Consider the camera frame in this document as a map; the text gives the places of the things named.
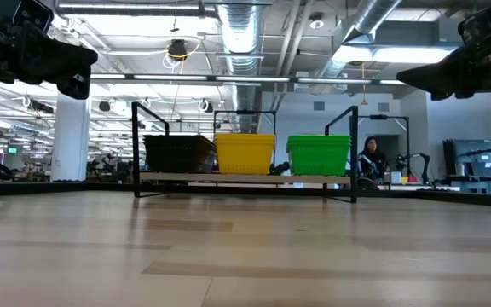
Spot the yellow plastic slotted basket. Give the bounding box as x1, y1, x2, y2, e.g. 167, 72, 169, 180
214, 136, 277, 142
214, 133, 277, 139
215, 140, 276, 175

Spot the white square column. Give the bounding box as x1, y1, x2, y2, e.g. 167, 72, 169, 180
50, 83, 92, 183

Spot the black monitor cart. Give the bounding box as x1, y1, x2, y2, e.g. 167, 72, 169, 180
441, 138, 491, 195

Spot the person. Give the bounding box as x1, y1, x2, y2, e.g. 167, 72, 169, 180
357, 135, 390, 181

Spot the black ceiling-mounted device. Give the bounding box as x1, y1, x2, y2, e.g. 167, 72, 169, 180
166, 38, 190, 61

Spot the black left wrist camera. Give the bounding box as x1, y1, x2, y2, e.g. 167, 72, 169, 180
12, 0, 55, 34

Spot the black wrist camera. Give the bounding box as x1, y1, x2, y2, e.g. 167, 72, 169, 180
458, 4, 491, 38
12, 0, 55, 34

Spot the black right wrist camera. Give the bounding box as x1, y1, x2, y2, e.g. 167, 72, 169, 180
458, 4, 491, 38

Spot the wooden shelf with black frame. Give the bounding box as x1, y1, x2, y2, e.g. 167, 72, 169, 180
130, 101, 360, 204

